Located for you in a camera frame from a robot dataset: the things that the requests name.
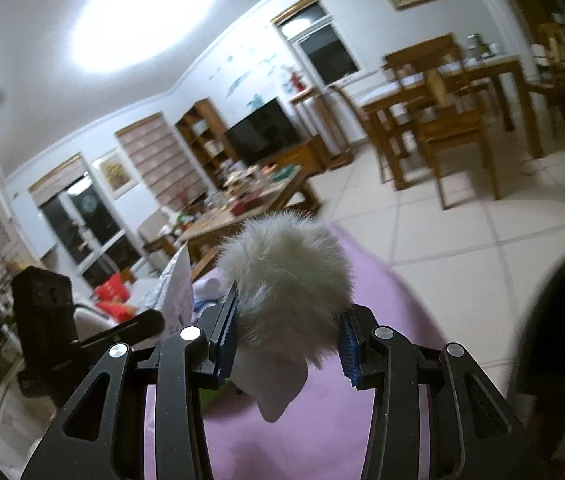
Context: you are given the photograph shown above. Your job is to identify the white sofa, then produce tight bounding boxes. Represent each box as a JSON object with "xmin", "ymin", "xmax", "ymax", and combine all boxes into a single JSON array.
[{"xmin": 71, "ymin": 279, "xmax": 164, "ymax": 343}]

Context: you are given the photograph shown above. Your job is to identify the purple blanket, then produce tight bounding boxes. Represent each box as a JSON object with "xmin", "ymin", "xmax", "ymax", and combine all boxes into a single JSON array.
[{"xmin": 142, "ymin": 219, "xmax": 459, "ymax": 480}]

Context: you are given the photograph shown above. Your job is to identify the white standing air conditioner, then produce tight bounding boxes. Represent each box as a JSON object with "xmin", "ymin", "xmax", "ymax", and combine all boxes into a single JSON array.
[{"xmin": 463, "ymin": 0, "xmax": 537, "ymax": 77}]

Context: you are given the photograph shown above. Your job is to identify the round ceiling light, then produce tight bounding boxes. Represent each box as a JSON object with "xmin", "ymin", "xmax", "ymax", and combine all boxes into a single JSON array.
[{"xmin": 69, "ymin": 0, "xmax": 224, "ymax": 74}]

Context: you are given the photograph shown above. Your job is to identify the red hanging decoration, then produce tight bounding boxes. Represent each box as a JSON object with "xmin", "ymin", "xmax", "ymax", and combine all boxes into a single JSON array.
[{"xmin": 282, "ymin": 69, "xmax": 306, "ymax": 94}]

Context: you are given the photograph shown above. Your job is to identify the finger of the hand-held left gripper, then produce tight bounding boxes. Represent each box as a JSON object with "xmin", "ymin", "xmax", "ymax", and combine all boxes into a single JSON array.
[{"xmin": 75, "ymin": 309, "xmax": 166, "ymax": 352}]

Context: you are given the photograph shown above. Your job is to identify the wooden dining chair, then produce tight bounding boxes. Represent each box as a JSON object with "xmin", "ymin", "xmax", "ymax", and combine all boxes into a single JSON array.
[
  {"xmin": 329, "ymin": 82, "xmax": 380, "ymax": 183},
  {"xmin": 383, "ymin": 33, "xmax": 501, "ymax": 211}
]

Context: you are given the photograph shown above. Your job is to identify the white fluffy pompom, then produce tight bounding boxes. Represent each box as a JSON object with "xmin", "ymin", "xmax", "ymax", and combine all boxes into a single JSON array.
[{"xmin": 217, "ymin": 214, "xmax": 354, "ymax": 423}]

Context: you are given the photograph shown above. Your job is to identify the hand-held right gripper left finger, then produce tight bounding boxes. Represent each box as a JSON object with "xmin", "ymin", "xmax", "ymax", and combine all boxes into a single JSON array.
[{"xmin": 20, "ymin": 282, "xmax": 240, "ymax": 480}]

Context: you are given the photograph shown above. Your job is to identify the wooden bookshelf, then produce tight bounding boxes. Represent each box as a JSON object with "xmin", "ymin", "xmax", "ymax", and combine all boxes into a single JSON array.
[{"xmin": 174, "ymin": 98, "xmax": 241, "ymax": 196}]

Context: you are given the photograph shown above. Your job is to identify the blue fish wall stickers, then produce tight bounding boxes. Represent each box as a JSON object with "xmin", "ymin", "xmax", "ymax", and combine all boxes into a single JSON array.
[{"xmin": 211, "ymin": 49, "xmax": 294, "ymax": 112}]

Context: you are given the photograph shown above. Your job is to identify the metal pots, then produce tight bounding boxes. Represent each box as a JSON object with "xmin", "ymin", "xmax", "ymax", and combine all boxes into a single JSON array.
[{"xmin": 466, "ymin": 33, "xmax": 501, "ymax": 59}]

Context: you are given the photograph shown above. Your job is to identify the striped roller blind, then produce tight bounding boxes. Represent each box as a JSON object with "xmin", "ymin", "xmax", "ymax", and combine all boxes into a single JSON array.
[{"xmin": 114, "ymin": 113, "xmax": 204, "ymax": 212}]

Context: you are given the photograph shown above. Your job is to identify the wooden television stand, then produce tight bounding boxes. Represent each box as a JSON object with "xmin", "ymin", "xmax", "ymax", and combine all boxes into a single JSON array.
[{"xmin": 261, "ymin": 134, "xmax": 331, "ymax": 177}]

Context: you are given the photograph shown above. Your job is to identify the wooden console table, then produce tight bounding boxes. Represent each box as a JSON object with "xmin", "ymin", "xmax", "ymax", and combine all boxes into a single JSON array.
[{"xmin": 289, "ymin": 86, "xmax": 354, "ymax": 171}]

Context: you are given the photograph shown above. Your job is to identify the flat screen television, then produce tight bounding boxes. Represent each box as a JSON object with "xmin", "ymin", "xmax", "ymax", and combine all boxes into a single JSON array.
[{"xmin": 224, "ymin": 97, "xmax": 303, "ymax": 167}]

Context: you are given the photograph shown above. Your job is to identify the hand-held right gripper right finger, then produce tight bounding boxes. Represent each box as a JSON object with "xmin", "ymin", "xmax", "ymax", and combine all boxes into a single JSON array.
[{"xmin": 337, "ymin": 304, "xmax": 545, "ymax": 480}]

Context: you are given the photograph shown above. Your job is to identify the red cushions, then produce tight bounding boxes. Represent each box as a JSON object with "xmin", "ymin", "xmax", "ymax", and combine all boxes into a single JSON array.
[{"xmin": 92, "ymin": 269, "xmax": 139, "ymax": 322}]

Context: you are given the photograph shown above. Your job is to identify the glass balcony door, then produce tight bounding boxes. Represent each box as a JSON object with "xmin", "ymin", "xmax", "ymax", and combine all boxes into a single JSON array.
[{"xmin": 29, "ymin": 154, "xmax": 144, "ymax": 287}]

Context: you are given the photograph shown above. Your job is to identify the silver foil packet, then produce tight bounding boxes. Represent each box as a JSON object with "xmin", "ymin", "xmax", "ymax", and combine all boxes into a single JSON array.
[{"xmin": 155, "ymin": 246, "xmax": 196, "ymax": 333}]

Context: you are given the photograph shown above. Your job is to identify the wooden coffee table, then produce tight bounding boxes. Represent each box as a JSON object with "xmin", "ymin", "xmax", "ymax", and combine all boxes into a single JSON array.
[{"xmin": 180, "ymin": 164, "xmax": 324, "ymax": 267}]

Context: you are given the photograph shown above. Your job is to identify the wooden chair with white cushion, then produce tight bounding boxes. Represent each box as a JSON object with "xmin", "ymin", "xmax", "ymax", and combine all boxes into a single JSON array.
[{"xmin": 526, "ymin": 22, "xmax": 565, "ymax": 142}]

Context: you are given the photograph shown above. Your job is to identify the beige armchair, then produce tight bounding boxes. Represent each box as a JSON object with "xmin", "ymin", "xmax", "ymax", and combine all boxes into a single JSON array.
[{"xmin": 136, "ymin": 206, "xmax": 189, "ymax": 272}]

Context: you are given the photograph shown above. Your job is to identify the pile of small household items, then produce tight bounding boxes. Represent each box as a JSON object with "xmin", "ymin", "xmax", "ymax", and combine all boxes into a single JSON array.
[{"xmin": 172, "ymin": 161, "xmax": 304, "ymax": 232}]

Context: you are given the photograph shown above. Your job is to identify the wood framed window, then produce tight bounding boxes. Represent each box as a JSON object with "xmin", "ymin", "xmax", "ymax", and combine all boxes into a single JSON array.
[{"xmin": 271, "ymin": 0, "xmax": 366, "ymax": 92}]

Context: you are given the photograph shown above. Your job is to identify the wooden dining table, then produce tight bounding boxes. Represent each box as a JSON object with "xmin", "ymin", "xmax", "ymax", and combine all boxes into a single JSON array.
[{"xmin": 359, "ymin": 54, "xmax": 545, "ymax": 185}]

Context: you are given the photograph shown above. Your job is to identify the small framed flower picture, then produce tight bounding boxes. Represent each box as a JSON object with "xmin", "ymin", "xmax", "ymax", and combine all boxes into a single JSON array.
[{"xmin": 93, "ymin": 148, "xmax": 138, "ymax": 200}]

